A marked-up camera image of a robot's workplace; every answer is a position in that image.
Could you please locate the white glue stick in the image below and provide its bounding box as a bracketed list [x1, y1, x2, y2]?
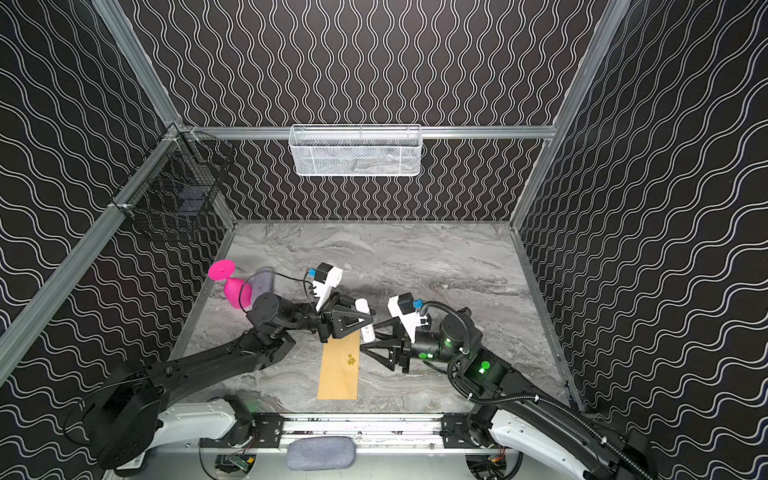
[354, 298, 376, 344]

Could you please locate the brown manila envelope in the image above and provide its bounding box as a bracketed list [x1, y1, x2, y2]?
[317, 332, 360, 401]

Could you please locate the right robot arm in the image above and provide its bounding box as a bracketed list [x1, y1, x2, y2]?
[361, 300, 657, 479]

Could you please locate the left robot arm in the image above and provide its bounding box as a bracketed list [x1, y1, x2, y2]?
[82, 292, 373, 470]

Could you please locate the magenta plastic goblet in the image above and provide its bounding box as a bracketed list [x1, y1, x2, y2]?
[207, 259, 252, 311]

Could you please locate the grey fabric pouch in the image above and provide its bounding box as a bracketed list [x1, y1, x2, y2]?
[286, 436, 356, 471]

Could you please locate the aluminium back crossbar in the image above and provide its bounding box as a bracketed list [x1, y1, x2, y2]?
[182, 125, 556, 140]

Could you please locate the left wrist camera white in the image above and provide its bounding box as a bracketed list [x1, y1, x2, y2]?
[309, 262, 343, 312]

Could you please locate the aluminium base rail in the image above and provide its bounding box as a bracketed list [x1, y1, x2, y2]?
[248, 413, 498, 454]

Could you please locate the white wire basket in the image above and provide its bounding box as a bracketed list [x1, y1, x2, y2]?
[288, 134, 424, 177]

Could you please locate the black wire basket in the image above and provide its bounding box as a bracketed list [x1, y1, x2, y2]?
[117, 132, 235, 244]

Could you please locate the aluminium left side rail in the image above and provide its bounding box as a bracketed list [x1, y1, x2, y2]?
[1, 126, 180, 381]

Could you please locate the aluminium corner post left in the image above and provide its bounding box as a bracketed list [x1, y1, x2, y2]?
[92, 0, 182, 127]

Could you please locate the aluminium corner post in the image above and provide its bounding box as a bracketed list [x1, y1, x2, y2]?
[510, 0, 632, 231]
[92, 0, 182, 127]

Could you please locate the aluminium corner post right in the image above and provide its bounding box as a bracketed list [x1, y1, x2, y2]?
[510, 0, 632, 231]

